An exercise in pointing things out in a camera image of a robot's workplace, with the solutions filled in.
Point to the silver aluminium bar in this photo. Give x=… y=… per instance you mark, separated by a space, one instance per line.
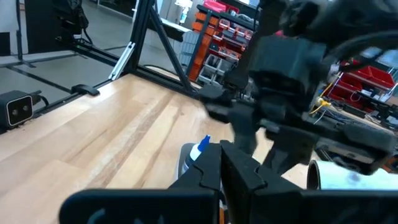
x=122 y=60

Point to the red storage bin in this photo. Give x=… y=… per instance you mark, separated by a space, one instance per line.
x=370 y=76

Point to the pale glossy tumbler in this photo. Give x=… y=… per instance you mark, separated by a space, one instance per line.
x=342 y=177

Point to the blue-tipped food coloring bottle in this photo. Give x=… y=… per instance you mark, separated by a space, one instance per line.
x=195 y=152

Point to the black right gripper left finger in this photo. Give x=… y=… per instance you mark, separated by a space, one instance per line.
x=208 y=171

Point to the black table-level camera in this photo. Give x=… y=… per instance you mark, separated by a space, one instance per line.
x=17 y=110

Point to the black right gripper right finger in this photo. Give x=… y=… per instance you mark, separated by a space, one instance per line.
x=242 y=186

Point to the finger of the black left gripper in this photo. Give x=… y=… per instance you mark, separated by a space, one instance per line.
x=292 y=149
x=245 y=137

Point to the parts shelf rack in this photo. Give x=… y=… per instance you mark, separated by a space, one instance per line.
x=217 y=46

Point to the black partition panel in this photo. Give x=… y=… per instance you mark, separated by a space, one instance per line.
x=40 y=28

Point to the grey plastic bin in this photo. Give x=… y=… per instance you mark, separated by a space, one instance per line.
x=183 y=155

